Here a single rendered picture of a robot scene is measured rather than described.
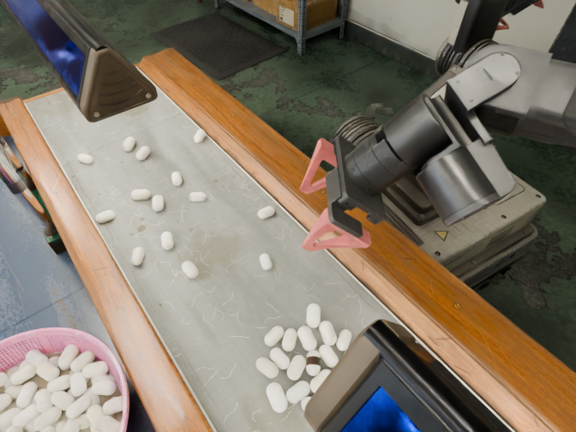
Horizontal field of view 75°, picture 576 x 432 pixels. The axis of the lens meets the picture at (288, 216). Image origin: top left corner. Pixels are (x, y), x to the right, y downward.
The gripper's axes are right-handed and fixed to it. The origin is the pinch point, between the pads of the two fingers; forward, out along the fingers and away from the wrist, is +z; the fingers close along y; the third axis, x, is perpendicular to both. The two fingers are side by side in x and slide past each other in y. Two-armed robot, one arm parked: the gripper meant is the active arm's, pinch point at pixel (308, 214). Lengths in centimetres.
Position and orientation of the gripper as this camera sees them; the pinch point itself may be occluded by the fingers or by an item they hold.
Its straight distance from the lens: 48.8
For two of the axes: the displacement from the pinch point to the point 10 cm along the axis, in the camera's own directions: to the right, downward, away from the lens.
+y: 0.0, -7.6, 6.5
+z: -6.4, 5.0, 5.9
